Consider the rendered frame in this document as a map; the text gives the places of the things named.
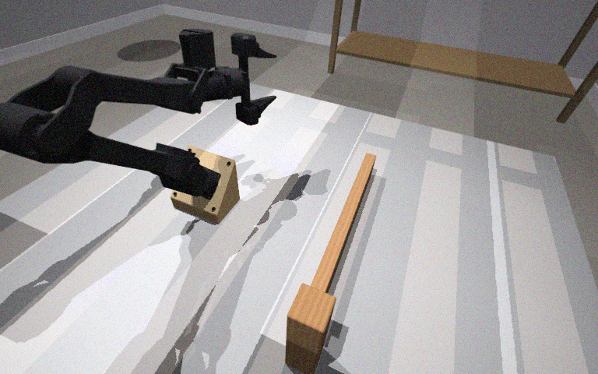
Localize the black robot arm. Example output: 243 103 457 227
0 29 230 199

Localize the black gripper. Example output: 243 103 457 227
213 33 277 125

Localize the brown wooden post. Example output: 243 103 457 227
285 283 336 374

